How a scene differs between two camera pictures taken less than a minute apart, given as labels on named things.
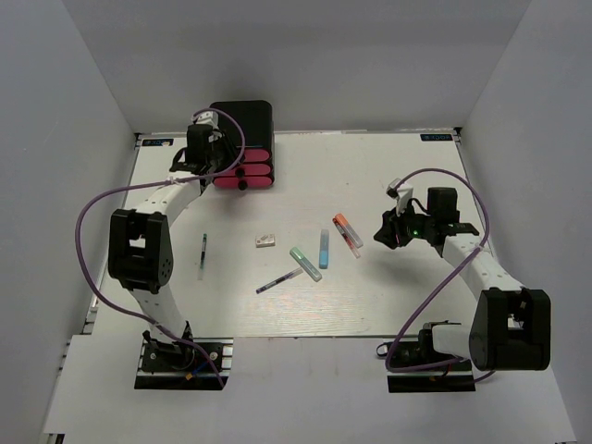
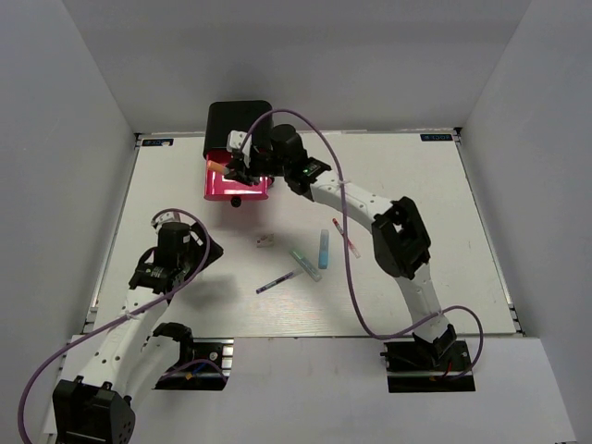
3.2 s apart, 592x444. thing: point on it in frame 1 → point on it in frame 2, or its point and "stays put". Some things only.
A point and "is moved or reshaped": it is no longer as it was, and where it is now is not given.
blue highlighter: x=324 y=249 stays put
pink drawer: x=242 y=182 is moved or reshaped
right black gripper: x=392 y=225 → x=247 y=175
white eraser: x=265 y=240 stays put
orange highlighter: x=349 y=230 is moved or reshaped
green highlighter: x=304 y=264 stays put
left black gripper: x=230 y=148 → x=214 y=252
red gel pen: x=352 y=249 stays put
